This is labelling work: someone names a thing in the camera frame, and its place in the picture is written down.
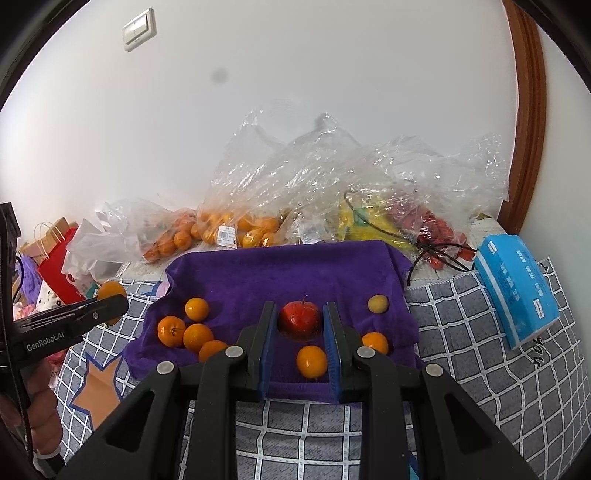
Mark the brown wooden door frame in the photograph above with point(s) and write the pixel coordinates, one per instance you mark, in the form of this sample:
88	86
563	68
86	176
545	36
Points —
528	115

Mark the heap of small red fruits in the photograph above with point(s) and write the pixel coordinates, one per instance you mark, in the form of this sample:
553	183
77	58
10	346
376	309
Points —
434	230

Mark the small red apple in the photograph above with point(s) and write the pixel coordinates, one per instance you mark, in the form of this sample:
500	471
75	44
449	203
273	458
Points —
300	321

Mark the person's left hand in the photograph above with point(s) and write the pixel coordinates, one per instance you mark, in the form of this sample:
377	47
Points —
44	415

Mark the purple towel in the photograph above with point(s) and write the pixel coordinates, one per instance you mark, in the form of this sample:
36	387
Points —
286	272

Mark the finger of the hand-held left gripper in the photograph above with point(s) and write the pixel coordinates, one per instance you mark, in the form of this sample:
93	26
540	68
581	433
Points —
106	308

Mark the orange mandarin with stem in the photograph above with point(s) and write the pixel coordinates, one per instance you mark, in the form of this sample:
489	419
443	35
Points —
171	331

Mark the brown paper bag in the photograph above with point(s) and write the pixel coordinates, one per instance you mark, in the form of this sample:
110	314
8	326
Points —
51	237

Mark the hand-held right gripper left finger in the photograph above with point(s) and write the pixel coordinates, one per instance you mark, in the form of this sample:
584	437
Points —
264	369

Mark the blue tissue pack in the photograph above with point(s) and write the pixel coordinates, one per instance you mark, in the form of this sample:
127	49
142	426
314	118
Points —
512	286

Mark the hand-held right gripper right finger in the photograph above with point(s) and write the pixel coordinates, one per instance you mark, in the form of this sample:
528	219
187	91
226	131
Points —
333	369

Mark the grey checked star blanket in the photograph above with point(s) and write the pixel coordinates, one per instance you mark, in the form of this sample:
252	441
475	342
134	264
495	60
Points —
461	369

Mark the yellow banana bunch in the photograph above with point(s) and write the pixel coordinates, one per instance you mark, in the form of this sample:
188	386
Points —
369	226

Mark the yellow-green plum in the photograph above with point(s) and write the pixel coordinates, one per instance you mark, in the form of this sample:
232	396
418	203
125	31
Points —
378	304

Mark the clear bag with white label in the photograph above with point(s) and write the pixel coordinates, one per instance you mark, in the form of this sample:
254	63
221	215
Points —
249	175

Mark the heap of small mandarins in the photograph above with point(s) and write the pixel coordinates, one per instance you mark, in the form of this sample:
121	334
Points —
171	240
251	230

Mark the white plastic bag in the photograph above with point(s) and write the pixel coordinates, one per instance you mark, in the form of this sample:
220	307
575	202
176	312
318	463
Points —
92	249

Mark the crumpled clear plastic bag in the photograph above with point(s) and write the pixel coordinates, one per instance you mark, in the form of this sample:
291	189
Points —
443	180

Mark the white spotted cloth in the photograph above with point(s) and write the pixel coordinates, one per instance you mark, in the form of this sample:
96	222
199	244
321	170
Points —
46	297

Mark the white wall switch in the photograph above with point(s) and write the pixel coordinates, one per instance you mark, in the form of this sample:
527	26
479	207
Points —
138	28

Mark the red paper bag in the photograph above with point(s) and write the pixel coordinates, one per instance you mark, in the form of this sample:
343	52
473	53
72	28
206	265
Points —
55	270

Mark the purple fluffy cloth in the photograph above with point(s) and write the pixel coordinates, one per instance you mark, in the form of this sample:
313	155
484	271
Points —
28	277

